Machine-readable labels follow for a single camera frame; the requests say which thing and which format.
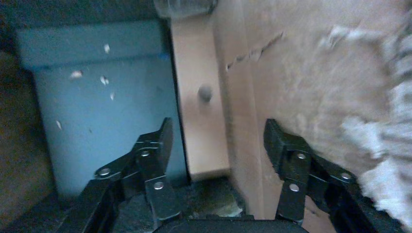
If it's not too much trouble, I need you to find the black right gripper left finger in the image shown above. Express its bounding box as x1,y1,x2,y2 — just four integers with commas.
59,117,183,233

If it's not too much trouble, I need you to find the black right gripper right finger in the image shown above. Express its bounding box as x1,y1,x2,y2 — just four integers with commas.
263,118,396,233

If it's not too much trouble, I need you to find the cardboard box with hole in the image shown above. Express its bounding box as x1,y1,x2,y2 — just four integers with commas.
171,16,232,183

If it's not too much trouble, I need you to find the large open cardboard carton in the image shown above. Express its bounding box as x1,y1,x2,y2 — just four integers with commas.
0,0,412,233

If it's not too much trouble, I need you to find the dark foam insert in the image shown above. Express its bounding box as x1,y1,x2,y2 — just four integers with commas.
14,17,245,226

